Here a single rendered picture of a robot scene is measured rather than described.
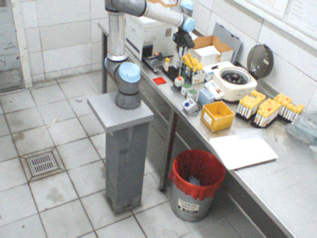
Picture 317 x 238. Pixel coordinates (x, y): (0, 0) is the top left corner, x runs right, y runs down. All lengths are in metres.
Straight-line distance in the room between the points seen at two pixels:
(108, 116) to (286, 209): 1.01
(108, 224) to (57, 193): 0.47
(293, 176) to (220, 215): 0.96
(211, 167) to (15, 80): 2.17
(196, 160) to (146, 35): 0.94
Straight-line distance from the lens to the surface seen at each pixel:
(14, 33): 3.51
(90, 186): 2.76
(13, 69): 3.68
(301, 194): 1.83
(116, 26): 1.87
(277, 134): 2.10
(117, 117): 1.91
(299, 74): 2.25
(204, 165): 2.52
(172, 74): 2.36
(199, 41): 2.62
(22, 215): 2.68
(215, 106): 2.05
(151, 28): 2.41
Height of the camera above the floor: 2.14
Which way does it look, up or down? 39 degrees down
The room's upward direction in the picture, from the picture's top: 7 degrees clockwise
